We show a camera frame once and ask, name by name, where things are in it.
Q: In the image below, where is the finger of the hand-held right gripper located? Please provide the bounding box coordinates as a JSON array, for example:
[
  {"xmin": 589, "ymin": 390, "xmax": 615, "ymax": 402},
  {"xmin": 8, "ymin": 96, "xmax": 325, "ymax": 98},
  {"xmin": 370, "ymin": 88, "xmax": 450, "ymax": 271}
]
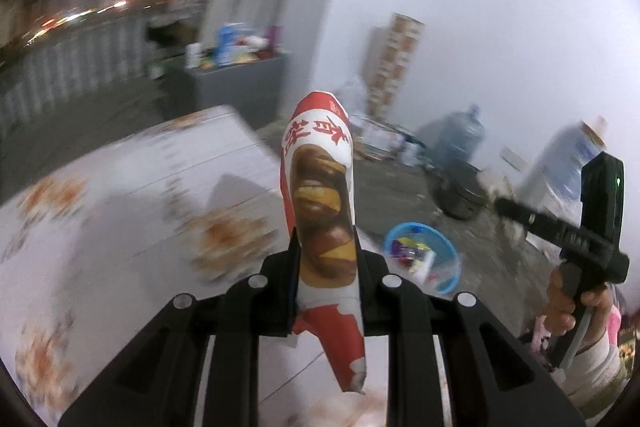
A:
[{"xmin": 494, "ymin": 197, "xmax": 567, "ymax": 246}]

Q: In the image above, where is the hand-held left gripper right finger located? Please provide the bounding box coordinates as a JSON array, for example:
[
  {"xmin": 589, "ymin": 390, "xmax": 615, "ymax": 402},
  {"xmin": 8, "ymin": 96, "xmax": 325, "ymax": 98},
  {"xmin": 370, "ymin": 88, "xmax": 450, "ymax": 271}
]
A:
[{"xmin": 356, "ymin": 237, "xmax": 587, "ymax": 427}]

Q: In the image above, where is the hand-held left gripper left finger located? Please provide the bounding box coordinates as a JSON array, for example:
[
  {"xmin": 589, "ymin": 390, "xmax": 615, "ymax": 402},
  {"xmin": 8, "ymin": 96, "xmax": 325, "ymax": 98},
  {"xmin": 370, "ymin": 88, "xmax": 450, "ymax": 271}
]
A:
[{"xmin": 59, "ymin": 236, "xmax": 304, "ymax": 427}]

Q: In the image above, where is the blue plastic wastebasket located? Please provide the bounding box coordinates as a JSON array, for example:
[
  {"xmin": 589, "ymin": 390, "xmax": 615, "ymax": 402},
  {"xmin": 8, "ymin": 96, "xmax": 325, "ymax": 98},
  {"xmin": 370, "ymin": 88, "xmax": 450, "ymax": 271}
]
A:
[{"xmin": 384, "ymin": 222, "xmax": 461, "ymax": 298}]

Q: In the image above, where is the red white snack bag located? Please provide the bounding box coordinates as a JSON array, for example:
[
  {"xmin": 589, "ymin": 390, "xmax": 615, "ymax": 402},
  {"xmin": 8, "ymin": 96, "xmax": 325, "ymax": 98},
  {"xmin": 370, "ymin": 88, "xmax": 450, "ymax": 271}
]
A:
[{"xmin": 277, "ymin": 91, "xmax": 368, "ymax": 395}]

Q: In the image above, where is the person's right forearm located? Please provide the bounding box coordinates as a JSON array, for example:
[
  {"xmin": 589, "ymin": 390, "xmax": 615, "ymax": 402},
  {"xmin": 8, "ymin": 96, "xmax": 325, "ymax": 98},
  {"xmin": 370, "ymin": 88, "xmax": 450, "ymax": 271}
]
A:
[{"xmin": 550, "ymin": 337, "xmax": 631, "ymax": 413}]

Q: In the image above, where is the person's right hand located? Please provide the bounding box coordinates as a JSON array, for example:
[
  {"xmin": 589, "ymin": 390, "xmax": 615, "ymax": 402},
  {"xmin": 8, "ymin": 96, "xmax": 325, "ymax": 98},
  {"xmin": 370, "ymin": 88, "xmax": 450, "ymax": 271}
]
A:
[{"xmin": 545, "ymin": 264, "xmax": 614, "ymax": 353}]

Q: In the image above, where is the black rice cooker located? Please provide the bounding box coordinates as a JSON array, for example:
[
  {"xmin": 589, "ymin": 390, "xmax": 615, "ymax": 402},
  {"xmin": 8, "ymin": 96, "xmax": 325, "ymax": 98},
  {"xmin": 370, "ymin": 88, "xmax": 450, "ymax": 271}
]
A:
[{"xmin": 432, "ymin": 162, "xmax": 493, "ymax": 222}]

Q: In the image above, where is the blue water jug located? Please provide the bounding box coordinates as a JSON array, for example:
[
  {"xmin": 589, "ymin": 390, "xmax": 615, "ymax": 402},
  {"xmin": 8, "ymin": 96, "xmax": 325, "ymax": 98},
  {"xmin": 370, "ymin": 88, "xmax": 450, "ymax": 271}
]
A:
[{"xmin": 430, "ymin": 104, "xmax": 487, "ymax": 172}]

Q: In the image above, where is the floral tablecloth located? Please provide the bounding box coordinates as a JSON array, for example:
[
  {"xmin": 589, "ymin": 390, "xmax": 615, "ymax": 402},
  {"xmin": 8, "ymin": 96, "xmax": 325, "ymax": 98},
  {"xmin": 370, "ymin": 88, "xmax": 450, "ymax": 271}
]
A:
[{"xmin": 0, "ymin": 106, "xmax": 391, "ymax": 427}]

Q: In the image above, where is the tall patterned box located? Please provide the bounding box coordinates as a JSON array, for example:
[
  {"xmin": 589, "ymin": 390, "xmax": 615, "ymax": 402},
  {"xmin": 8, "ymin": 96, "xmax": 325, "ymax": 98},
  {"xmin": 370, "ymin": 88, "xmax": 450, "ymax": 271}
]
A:
[{"xmin": 362, "ymin": 13, "xmax": 426, "ymax": 118}]

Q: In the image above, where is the grey cabinet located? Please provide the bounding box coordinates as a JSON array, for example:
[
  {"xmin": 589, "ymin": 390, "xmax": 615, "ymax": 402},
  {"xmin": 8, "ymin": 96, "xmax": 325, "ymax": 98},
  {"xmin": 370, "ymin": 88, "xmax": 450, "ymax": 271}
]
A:
[{"xmin": 170, "ymin": 52, "xmax": 293, "ymax": 130}]

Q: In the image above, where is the pile of small packets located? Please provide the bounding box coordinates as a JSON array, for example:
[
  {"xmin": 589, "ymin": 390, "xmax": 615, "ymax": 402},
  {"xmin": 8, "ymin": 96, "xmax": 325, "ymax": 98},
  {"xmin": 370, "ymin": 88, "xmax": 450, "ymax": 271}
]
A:
[{"xmin": 202, "ymin": 24, "xmax": 291, "ymax": 68}]

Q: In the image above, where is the blue detergent bottle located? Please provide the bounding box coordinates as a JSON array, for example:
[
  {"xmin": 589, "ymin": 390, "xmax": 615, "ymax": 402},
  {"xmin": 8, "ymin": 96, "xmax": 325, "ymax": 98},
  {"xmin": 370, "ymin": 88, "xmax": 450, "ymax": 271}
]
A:
[{"xmin": 216, "ymin": 23, "xmax": 246, "ymax": 65}]

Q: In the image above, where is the metal balcony railing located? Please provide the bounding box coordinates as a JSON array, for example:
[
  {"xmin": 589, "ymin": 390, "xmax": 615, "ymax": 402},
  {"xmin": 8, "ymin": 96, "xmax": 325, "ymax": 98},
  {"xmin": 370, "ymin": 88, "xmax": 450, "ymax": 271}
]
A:
[{"xmin": 0, "ymin": 0, "xmax": 216, "ymax": 128}]

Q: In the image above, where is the grey cable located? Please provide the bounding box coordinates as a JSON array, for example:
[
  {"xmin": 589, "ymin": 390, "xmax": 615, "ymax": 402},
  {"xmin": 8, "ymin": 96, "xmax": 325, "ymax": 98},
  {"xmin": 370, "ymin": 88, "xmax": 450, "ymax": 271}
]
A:
[{"xmin": 560, "ymin": 307, "xmax": 596, "ymax": 370}]

